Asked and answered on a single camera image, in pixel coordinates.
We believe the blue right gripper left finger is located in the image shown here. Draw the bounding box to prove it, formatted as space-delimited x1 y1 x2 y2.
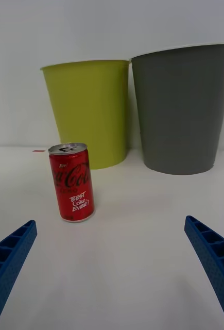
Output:
0 220 38 330

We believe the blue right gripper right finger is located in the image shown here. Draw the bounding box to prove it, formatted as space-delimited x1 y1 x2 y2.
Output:
184 215 224 330

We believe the red drink can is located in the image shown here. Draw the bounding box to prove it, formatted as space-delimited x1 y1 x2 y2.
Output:
48 142 95 223

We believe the grey plastic bin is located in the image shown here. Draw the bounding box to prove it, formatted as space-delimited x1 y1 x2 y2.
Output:
131 43 224 175

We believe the yellow-green plastic bin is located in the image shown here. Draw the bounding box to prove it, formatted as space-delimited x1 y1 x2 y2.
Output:
40 59 130 170

